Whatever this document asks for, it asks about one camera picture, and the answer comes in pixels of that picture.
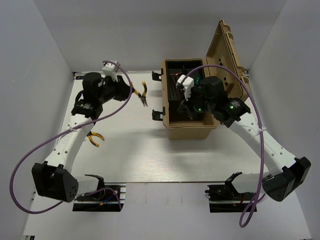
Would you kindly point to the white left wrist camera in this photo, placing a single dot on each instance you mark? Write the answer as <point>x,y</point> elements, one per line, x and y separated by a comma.
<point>111,70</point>

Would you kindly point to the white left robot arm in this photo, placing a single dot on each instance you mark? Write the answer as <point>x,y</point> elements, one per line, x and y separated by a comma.
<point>53,178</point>

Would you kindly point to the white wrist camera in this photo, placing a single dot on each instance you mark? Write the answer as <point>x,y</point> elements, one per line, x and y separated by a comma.
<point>111,70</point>
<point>185,84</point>

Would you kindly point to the black toolbox tray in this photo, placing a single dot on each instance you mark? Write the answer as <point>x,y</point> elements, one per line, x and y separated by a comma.
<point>176,66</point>

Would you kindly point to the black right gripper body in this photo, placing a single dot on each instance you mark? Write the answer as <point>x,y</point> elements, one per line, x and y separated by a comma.
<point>195,104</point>

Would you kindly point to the yellow black needle-nose pliers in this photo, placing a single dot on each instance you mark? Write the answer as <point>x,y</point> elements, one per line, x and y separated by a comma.
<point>142,96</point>

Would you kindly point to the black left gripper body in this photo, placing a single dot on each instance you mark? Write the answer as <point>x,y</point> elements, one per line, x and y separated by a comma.
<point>112,89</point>

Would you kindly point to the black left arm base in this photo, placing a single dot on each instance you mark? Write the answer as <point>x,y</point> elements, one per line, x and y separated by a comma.
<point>105,192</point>

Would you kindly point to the tan plastic toolbox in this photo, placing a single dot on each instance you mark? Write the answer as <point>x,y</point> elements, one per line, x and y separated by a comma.
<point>221,61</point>

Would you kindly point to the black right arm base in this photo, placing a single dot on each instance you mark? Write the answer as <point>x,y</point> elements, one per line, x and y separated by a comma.
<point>222,192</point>

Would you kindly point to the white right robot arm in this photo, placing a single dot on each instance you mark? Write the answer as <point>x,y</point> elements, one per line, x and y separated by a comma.
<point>286,172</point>

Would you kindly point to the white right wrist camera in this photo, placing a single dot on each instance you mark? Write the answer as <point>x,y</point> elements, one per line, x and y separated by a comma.
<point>185,84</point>

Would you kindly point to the blue label sticker left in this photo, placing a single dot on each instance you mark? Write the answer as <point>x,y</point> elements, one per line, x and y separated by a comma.
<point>79,77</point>

